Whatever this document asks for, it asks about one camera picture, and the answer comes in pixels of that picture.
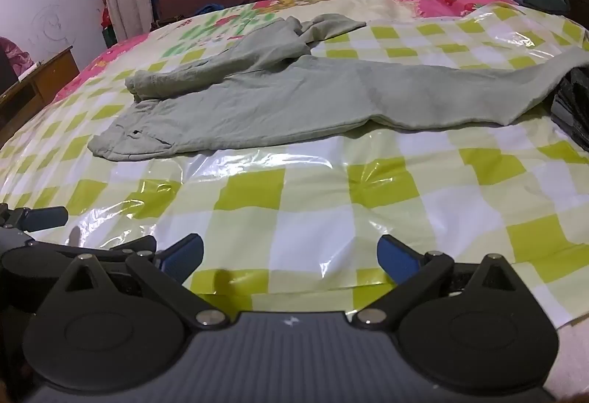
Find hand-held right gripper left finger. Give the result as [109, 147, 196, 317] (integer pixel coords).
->
[60, 234, 231, 331]

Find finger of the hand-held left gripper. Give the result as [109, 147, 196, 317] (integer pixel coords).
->
[108, 236, 157, 255]
[0, 204, 70, 232]

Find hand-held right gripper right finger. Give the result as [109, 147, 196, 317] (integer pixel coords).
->
[352, 235, 528, 331]

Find grey-green pants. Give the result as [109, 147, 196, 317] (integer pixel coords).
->
[87, 13, 589, 162]

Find green white checkered plastic sheet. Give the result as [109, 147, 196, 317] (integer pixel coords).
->
[0, 2, 589, 331]

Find wooden desk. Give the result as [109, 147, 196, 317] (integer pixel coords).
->
[0, 46, 81, 146]

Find black television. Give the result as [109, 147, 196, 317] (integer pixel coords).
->
[0, 50, 19, 95]

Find pink patterned cloth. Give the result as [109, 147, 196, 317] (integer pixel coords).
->
[0, 37, 34, 79]

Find red green decoration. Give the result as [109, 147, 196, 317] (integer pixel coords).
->
[100, 0, 116, 47]

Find cartoon printed bed sheet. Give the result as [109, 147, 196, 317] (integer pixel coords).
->
[50, 0, 417, 104]

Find black folded garment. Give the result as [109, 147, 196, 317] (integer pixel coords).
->
[550, 66, 589, 141]

